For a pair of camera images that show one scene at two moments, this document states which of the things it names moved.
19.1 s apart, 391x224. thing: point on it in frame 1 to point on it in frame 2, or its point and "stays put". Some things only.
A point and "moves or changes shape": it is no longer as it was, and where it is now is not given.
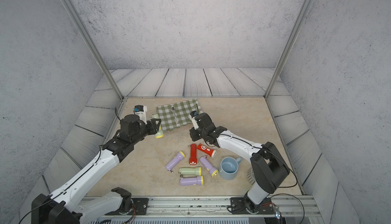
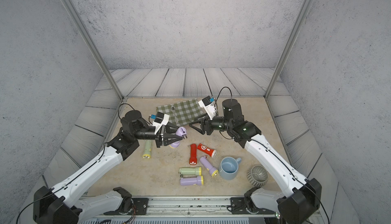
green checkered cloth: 177,114 stays put
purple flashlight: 179,157 to 180,131
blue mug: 229,167 stays put
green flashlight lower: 190,170 stays put
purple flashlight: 213,171 stays put
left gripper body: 150,128 to 158,137
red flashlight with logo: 211,152 stays put
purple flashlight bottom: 189,181 stays put
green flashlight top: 160,134 moves or changes shape
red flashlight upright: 193,159 stays put
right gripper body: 196,134 to 208,122
